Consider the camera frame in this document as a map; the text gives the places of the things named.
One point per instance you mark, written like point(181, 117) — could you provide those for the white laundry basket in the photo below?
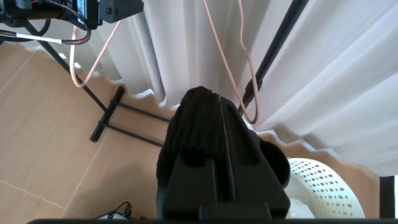
point(329, 186)

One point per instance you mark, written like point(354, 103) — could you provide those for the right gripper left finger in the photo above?
point(192, 186)

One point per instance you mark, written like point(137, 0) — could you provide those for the pink clothes hanger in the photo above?
point(231, 79)
point(72, 62)

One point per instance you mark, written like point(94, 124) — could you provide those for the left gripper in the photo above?
point(40, 9)

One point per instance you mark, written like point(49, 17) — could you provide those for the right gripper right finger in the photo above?
point(252, 180)

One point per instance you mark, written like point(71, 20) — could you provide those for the black clothes rack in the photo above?
point(105, 116)

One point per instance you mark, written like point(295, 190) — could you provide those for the black shorts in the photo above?
point(199, 124)

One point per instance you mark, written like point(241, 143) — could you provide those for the beige curtain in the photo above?
point(326, 93)

